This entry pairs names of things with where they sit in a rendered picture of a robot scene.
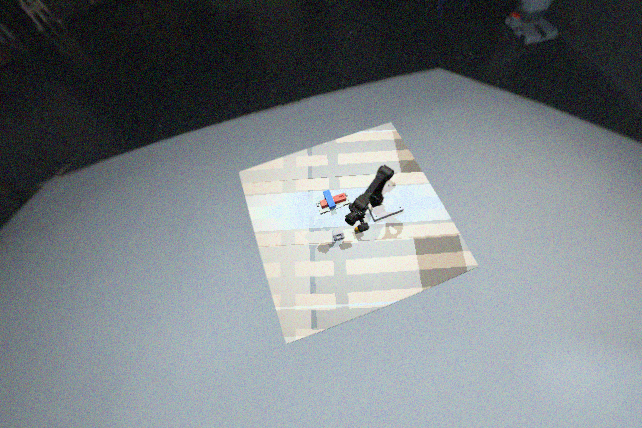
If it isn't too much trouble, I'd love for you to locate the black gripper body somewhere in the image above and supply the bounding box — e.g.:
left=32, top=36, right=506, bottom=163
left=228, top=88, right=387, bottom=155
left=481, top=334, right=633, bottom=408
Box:
left=348, top=203, right=370, bottom=232

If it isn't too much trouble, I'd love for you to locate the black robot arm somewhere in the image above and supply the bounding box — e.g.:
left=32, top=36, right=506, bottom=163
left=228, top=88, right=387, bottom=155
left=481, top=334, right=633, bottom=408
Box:
left=345, top=165, right=394, bottom=226

